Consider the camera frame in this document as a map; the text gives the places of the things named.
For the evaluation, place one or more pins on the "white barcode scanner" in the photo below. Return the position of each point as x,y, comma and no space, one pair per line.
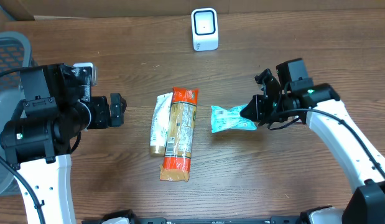
204,29

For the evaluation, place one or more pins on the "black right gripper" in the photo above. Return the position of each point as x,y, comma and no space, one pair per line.
260,115

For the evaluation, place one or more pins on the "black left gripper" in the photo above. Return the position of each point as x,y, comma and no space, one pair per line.
104,120

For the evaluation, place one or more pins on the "dark grey plastic basket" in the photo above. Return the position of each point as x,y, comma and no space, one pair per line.
15,52

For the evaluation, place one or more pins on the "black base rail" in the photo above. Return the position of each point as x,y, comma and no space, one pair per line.
217,221

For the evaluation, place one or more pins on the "white shampoo tube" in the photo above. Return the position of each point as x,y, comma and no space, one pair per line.
160,125

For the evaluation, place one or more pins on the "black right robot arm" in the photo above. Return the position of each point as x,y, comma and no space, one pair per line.
293,94

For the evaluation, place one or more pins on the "orange spaghetti packet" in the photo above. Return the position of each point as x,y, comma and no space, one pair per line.
178,151

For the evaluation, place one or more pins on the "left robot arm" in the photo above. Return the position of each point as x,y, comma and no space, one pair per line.
45,129

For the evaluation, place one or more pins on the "teal snack packet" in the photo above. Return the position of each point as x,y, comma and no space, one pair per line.
222,119

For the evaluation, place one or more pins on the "brown cardboard backboard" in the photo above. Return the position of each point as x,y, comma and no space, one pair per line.
25,10

